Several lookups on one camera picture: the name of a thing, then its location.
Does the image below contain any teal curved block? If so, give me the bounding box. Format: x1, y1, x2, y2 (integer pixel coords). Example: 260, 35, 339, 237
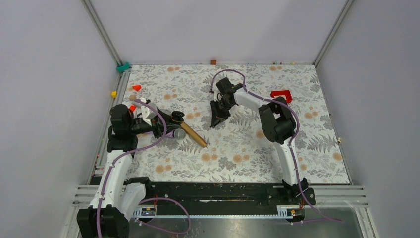
116, 62, 131, 73

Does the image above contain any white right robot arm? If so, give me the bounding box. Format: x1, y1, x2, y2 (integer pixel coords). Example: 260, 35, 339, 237
210, 77, 308, 204

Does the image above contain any red box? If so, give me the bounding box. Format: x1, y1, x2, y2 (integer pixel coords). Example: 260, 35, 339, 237
270, 90, 293, 104

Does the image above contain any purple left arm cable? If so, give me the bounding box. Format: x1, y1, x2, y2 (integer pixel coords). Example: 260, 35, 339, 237
96, 99, 192, 238

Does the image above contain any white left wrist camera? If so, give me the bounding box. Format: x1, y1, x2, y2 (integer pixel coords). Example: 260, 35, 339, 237
140, 98, 157, 126

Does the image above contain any purple glitter microphone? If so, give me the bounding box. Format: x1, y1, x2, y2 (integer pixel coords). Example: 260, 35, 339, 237
146, 129, 186, 140

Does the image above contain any black earbud charging case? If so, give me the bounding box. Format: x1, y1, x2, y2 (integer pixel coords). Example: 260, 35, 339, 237
171, 111, 185, 124

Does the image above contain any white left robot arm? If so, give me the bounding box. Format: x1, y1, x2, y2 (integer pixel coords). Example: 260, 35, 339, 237
76, 100, 184, 238

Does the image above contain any gold microphone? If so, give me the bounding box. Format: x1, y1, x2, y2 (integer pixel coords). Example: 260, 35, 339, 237
181, 122, 208, 148

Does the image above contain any red triangular block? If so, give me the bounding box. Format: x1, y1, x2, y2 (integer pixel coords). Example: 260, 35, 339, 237
132, 85, 142, 92

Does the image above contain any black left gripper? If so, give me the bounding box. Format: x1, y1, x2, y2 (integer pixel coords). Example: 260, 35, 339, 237
128, 108, 181, 138

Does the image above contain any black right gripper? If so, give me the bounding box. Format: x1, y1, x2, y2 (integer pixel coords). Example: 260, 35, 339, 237
210, 99, 234, 126

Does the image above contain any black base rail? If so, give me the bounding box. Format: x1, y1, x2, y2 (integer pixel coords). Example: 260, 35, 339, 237
124, 177, 316, 217

